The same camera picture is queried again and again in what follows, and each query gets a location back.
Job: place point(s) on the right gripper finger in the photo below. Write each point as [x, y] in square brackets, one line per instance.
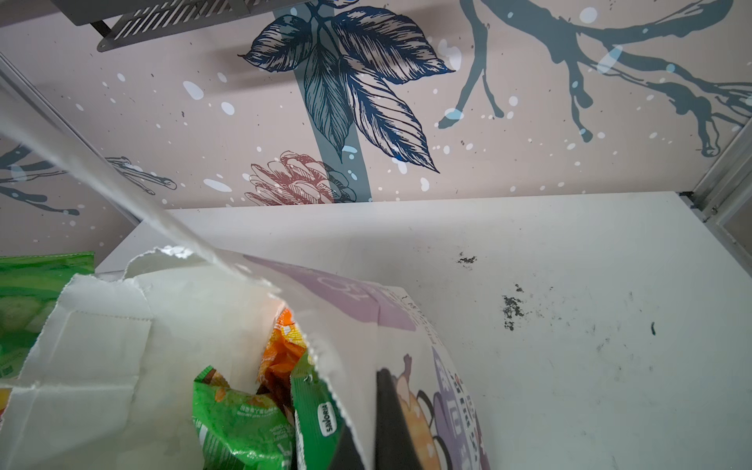
[393, 444]

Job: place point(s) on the orange snack pack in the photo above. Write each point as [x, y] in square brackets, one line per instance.
[284, 349]

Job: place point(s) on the small green snack pack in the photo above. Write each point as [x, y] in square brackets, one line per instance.
[241, 431]

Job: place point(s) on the printed white paper bag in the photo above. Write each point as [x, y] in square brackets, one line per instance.
[108, 383]

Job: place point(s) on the large green chip bag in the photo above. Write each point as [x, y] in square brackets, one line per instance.
[30, 288]

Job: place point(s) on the black hanging wall basket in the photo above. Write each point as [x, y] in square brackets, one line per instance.
[122, 23]

